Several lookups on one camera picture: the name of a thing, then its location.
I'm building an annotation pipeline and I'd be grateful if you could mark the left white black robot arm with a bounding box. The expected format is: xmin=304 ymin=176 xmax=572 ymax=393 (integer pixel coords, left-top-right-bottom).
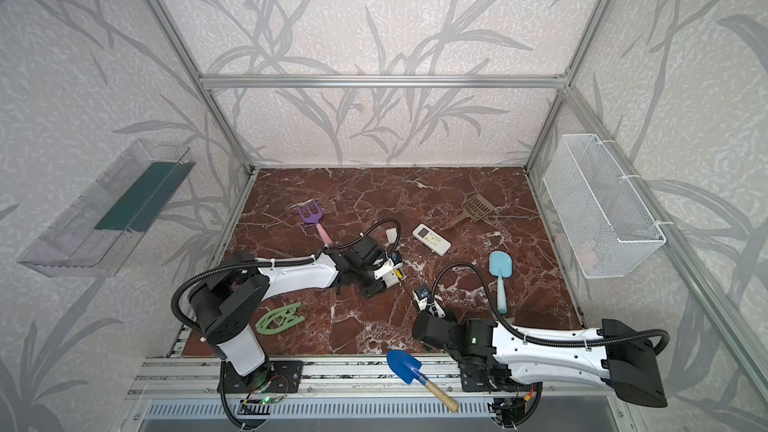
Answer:
xmin=171 ymin=236 xmax=402 ymax=378

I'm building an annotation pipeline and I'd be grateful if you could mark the aluminium front rail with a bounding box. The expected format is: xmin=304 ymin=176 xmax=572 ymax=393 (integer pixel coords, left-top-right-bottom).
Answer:
xmin=128 ymin=355 xmax=631 ymax=400

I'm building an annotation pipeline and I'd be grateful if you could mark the white battery cover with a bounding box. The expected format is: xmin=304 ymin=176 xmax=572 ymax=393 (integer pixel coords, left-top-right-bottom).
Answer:
xmin=386 ymin=228 xmax=399 ymax=244

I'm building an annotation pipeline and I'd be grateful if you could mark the white remote control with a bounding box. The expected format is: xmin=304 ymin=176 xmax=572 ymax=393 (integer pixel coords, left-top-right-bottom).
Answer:
xmin=375 ymin=264 xmax=404 ymax=289
xmin=412 ymin=224 xmax=451 ymax=256

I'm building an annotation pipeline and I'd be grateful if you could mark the white wire basket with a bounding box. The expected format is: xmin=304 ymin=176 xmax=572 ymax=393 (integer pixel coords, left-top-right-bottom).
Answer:
xmin=543 ymin=134 xmax=666 ymax=279

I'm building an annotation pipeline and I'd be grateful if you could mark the light blue spatula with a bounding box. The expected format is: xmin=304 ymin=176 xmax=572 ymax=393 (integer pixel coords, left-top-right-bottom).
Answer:
xmin=489 ymin=251 xmax=514 ymax=314

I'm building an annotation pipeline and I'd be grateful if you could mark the blue shovel wooden handle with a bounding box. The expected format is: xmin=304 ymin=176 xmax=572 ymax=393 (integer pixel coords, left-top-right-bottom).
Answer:
xmin=386 ymin=350 xmax=459 ymax=413

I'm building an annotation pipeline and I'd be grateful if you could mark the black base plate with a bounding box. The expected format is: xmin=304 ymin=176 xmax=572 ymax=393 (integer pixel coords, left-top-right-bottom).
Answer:
xmin=459 ymin=361 xmax=516 ymax=392
xmin=217 ymin=360 xmax=304 ymax=395

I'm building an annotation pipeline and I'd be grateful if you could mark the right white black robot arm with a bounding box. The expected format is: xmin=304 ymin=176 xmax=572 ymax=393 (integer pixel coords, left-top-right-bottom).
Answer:
xmin=412 ymin=311 xmax=669 ymax=408

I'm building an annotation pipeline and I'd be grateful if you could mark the purple toy garden fork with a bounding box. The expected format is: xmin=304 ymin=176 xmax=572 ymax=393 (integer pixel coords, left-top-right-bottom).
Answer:
xmin=296 ymin=200 xmax=334 ymax=247

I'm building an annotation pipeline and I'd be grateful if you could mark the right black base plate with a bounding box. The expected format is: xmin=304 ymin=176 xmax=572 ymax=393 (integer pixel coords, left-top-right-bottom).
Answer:
xmin=459 ymin=361 xmax=516 ymax=392

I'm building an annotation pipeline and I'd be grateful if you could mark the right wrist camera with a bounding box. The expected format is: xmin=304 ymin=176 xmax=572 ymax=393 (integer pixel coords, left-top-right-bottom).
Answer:
xmin=412 ymin=285 xmax=446 ymax=318

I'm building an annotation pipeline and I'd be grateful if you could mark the green plastic hanger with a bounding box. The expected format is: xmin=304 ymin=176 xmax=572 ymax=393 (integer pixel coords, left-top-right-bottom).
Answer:
xmin=256 ymin=302 xmax=305 ymax=336

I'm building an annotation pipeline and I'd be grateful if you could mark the clear plastic wall bin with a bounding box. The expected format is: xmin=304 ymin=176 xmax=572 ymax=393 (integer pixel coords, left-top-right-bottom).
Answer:
xmin=18 ymin=139 xmax=196 ymax=278

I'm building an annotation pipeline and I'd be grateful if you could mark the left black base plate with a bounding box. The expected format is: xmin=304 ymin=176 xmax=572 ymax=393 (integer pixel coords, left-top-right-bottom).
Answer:
xmin=217 ymin=360 xmax=304 ymax=395

